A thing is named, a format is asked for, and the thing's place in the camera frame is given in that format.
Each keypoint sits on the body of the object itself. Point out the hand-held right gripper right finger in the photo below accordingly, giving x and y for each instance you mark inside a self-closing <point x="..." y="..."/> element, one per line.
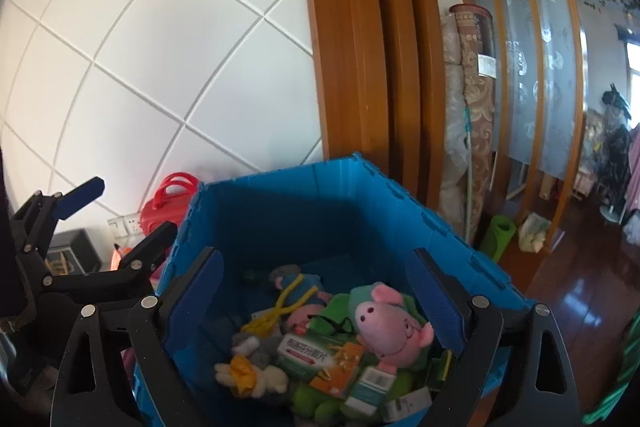
<point x="435" y="307"/>

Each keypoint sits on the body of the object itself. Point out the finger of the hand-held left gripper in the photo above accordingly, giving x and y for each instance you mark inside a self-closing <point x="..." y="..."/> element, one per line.
<point x="150" y="249"/>
<point x="80" y="198"/>

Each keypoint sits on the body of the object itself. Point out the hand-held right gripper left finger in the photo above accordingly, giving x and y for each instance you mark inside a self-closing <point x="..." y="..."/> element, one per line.
<point x="200" y="297"/>

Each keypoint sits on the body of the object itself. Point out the blue plastic crate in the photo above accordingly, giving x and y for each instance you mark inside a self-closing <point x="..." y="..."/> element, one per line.
<point x="280" y="217"/>

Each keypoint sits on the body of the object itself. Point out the green one-eyed monster plush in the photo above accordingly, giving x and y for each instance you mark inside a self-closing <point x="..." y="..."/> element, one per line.
<point x="312" y="399"/>

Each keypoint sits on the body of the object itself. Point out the red plastic carry case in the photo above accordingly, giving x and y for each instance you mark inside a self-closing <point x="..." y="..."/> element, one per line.
<point x="165" y="207"/>

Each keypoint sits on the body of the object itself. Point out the pink pig plush green hood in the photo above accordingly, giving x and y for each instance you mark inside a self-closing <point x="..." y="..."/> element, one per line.
<point x="390" y="327"/>

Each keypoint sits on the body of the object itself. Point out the dark navy gift bag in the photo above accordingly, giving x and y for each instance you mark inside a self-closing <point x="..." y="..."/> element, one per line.
<point x="75" y="249"/>

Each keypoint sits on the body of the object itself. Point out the yellow slingshot toy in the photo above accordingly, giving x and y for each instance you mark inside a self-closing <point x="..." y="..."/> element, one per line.
<point x="280" y="307"/>

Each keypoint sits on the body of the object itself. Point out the yellow white plush toy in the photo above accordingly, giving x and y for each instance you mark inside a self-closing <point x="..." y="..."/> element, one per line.
<point x="250" y="374"/>

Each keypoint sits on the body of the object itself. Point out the green rolled mat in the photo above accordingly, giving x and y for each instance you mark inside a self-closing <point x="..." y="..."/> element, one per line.
<point x="500" y="234"/>

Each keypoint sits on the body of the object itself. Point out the small white label box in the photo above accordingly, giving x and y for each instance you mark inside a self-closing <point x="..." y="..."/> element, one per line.
<point x="407" y="404"/>

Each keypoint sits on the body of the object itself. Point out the white teal carton box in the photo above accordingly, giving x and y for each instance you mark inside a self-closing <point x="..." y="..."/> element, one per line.
<point x="370" y="389"/>

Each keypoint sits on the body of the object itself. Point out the blue pink plush toy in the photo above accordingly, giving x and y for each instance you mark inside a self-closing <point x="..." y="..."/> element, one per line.
<point x="305" y="287"/>

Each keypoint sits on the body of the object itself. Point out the orange carton box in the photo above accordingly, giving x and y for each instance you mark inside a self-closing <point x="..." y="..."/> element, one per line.
<point x="337" y="369"/>

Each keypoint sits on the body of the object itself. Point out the green white toothpaste box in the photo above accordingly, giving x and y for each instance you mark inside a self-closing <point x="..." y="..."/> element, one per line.
<point x="305" y="354"/>

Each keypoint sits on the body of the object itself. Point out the white plastic bag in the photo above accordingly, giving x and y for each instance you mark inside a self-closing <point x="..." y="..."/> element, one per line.
<point x="534" y="232"/>

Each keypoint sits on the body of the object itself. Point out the pale patterned rolled carpet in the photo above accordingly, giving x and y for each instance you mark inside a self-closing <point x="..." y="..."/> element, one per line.
<point x="452" y="132"/>

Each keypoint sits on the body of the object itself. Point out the green cloth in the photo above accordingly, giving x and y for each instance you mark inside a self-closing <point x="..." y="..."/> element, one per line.
<point x="615" y="392"/>

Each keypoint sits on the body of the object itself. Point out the brown patterned rolled carpet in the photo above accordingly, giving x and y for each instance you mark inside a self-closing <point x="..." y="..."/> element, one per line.
<point x="477" y="107"/>

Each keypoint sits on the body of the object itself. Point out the dark clothes on rack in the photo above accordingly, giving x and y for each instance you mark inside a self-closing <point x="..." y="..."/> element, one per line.
<point x="617" y="147"/>

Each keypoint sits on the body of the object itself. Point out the wooden slatted glass screen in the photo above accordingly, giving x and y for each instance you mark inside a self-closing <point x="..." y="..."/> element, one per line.
<point x="540" y="57"/>

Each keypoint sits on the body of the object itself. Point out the window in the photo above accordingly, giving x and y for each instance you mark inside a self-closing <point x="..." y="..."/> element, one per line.
<point x="632" y="52"/>

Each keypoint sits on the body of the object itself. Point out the white wall socket panel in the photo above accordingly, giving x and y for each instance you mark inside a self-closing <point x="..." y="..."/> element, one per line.
<point x="125" y="225"/>

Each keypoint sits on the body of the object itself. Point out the wooden door frame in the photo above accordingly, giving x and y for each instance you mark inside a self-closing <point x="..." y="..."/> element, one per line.
<point x="360" y="32"/>

